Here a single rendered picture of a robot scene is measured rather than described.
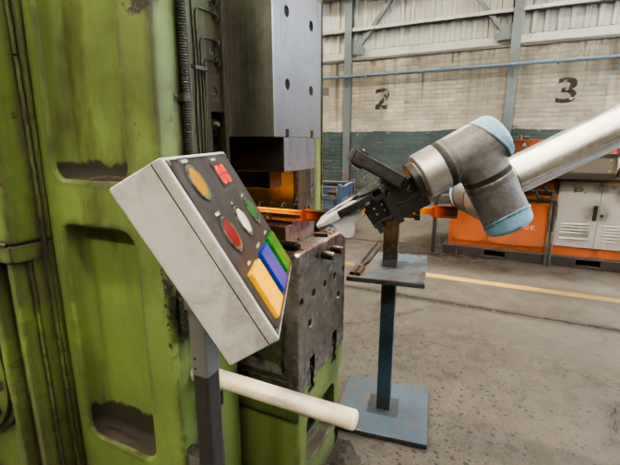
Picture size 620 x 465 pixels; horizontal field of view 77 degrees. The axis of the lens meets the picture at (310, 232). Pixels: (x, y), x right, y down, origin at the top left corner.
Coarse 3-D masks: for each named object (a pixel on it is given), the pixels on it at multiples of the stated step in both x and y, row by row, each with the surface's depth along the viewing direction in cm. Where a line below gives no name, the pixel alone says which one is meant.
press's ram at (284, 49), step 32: (224, 0) 101; (256, 0) 97; (288, 0) 102; (256, 32) 99; (288, 32) 104; (320, 32) 122; (256, 64) 101; (288, 64) 106; (320, 64) 124; (256, 96) 102; (288, 96) 107; (256, 128) 104; (288, 128) 109
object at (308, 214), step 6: (264, 210) 128; (270, 210) 127; (276, 210) 126; (282, 210) 125; (288, 210) 124; (294, 210) 124; (300, 210) 124; (306, 210) 121; (312, 210) 121; (318, 210) 121; (324, 210) 121; (306, 216) 122; (312, 216) 121; (318, 216) 121
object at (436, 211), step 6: (426, 210) 146; (432, 210) 144; (438, 210) 145; (444, 210) 145; (450, 210) 144; (456, 210) 143; (432, 216) 145; (438, 216) 145; (444, 216) 145; (450, 216) 144; (456, 216) 144
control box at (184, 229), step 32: (160, 160) 47; (192, 160) 58; (224, 160) 77; (128, 192) 48; (160, 192) 48; (192, 192) 51; (224, 192) 65; (160, 224) 49; (192, 224) 49; (256, 224) 74; (160, 256) 50; (192, 256) 50; (224, 256) 50; (256, 256) 63; (192, 288) 51; (224, 288) 51; (224, 320) 52; (256, 320) 52; (224, 352) 53
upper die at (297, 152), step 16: (240, 144) 114; (256, 144) 111; (272, 144) 109; (288, 144) 110; (304, 144) 119; (240, 160) 115; (256, 160) 112; (272, 160) 110; (288, 160) 111; (304, 160) 120
